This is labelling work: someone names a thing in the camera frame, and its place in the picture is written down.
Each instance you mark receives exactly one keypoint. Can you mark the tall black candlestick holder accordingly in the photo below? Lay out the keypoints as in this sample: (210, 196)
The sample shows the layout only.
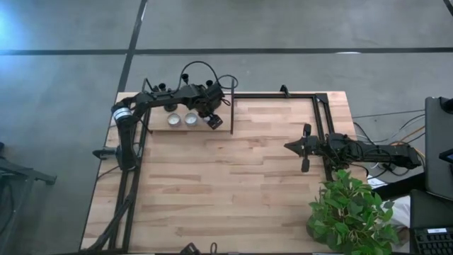
(184, 76)

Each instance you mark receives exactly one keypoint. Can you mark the pink patterned candle tin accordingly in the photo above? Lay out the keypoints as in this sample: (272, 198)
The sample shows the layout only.
(173, 120)

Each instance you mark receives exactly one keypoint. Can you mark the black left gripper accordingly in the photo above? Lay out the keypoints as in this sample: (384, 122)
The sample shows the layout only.
(207, 99)

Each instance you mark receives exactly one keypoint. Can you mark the short black candlestick holder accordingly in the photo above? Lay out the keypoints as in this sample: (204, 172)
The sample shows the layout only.
(209, 83)

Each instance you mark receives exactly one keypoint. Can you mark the black table clamp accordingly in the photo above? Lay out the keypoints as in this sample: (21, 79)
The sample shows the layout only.
(104, 153)
(285, 91)

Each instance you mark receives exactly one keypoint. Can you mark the black table-level camera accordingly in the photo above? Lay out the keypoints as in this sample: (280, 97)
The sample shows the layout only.
(191, 249)

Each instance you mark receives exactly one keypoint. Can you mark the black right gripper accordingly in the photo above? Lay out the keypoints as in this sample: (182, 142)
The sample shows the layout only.
(320, 147)

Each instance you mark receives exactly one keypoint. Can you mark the white speckled candle tin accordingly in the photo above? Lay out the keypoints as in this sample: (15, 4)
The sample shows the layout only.
(191, 119)

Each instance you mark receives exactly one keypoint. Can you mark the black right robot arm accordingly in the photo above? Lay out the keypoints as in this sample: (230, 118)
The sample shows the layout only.
(382, 152)

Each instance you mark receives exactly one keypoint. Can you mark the medium black candlestick holder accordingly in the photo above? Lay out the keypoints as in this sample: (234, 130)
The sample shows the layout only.
(162, 86)

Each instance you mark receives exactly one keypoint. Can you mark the green potted plant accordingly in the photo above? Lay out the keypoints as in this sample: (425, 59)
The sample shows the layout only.
(347, 212)

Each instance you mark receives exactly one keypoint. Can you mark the black keyboard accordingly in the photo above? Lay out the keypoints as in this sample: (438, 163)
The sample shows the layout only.
(431, 244)

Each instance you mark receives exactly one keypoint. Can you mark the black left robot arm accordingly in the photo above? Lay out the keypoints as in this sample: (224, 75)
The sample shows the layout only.
(155, 101)

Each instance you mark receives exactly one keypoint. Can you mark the black table frame rail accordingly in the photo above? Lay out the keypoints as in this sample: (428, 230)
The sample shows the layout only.
(320, 117)

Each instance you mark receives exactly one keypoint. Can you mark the black tripod stand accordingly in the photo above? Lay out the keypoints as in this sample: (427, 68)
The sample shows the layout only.
(32, 174)

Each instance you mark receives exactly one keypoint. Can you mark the wooden shelf with black frame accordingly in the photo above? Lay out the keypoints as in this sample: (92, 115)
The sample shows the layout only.
(159, 124)

